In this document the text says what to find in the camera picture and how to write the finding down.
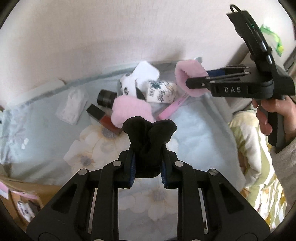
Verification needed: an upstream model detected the yellow floral bedding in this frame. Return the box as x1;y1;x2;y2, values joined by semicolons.
229;109;287;230

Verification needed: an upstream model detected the person's right hand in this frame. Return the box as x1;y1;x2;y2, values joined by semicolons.
251;96;296;143

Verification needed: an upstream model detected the floral light blue cloth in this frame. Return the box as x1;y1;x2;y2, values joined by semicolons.
1;71;246;240

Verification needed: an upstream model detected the brown cardboard box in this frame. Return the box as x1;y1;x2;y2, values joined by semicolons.
1;175;61;231

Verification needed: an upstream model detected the black round cap jar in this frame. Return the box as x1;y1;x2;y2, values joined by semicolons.
97;89;118;108

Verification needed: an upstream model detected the red liquid black-capped bottle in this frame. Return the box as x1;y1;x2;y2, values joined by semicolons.
86;104;122;136

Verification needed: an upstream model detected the white panda print sock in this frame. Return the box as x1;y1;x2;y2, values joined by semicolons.
16;201;35;222

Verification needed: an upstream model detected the panda plush white item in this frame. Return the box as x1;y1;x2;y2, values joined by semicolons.
119;61;160;100

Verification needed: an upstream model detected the white floral printed tube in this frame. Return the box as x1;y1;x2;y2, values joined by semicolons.
136;78;178;103

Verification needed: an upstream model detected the pink flat stick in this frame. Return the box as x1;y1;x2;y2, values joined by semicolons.
158;94;189;120

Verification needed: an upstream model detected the right fleece sleeve forearm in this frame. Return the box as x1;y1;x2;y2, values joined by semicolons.
270;139;296;212

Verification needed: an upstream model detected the clear bag white cable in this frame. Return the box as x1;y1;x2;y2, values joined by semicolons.
55;87;89;126

